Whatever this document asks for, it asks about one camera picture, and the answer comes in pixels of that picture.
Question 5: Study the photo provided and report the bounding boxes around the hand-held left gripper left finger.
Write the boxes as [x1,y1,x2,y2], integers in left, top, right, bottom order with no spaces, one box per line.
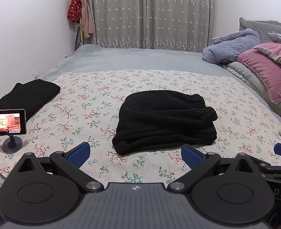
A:
[16,142,104,192]

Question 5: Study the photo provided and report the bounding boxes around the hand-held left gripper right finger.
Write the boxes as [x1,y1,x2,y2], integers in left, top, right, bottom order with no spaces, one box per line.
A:
[167,144,262,192]

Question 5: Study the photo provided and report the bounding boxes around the black fleece pants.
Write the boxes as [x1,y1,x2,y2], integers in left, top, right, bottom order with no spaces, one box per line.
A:
[112,90,218,156]

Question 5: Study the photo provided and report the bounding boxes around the folded black pants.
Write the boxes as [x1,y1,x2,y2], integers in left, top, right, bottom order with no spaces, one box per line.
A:
[0,79,61,120]

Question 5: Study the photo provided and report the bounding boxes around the white floral sheet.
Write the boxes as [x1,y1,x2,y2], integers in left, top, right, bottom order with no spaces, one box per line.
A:
[0,70,281,184]

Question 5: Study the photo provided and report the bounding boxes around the black phone stand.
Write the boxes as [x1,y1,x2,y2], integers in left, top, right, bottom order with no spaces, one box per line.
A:
[2,135,24,154]

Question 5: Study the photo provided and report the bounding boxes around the pink pillow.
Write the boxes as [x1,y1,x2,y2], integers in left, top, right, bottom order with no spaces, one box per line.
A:
[236,43,281,104]

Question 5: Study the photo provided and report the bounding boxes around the grey quilt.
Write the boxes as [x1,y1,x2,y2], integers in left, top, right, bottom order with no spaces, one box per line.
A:
[226,61,281,121]

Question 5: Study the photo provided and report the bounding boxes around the phone with lit screen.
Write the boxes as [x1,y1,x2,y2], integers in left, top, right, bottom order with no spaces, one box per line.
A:
[0,109,27,135]

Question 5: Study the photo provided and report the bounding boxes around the light blue bed sheet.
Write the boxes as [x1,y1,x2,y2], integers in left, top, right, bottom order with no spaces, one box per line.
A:
[34,44,281,121]

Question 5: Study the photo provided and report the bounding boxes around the blue hanging bag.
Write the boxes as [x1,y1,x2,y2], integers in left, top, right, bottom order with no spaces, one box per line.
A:
[75,29,83,51]

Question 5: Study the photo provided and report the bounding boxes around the light blue blanket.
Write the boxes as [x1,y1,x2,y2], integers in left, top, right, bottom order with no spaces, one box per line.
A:
[202,29,261,64]

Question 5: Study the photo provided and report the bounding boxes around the yellow coat rack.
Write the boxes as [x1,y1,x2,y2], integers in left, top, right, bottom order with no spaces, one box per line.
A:
[78,0,84,46]

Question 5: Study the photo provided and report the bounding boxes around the grey pillow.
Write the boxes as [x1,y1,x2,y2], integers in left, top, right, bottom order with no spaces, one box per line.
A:
[239,17,281,44]

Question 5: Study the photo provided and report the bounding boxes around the pink hanging garment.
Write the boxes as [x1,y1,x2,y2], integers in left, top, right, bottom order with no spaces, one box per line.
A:
[81,0,95,39]

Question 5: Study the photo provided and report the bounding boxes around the grey star-print curtain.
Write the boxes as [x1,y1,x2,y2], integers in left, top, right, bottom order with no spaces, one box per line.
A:
[82,0,215,53]

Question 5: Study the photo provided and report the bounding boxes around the red floral garment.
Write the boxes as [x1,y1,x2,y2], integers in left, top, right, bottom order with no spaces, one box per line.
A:
[67,0,82,23]

